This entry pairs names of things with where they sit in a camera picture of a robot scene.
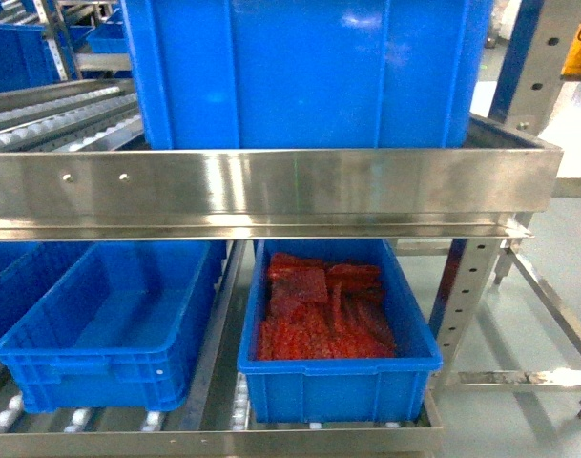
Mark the blue bin with red parts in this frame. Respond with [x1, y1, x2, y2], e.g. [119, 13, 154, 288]
[238, 239, 443, 423]

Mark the empty blue plastic bin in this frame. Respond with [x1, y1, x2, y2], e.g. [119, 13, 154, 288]
[0, 241, 227, 413]

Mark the stainless steel side table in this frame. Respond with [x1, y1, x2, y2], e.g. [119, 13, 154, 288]
[394, 80, 581, 423]

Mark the red parts pile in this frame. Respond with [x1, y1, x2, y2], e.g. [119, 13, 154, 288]
[257, 252, 396, 361]

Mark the large blue upper bin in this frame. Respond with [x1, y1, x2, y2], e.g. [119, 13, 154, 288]
[121, 1, 493, 150]

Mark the stainless steel shelf rack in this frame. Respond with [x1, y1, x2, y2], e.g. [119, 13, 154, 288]
[0, 1, 581, 457]

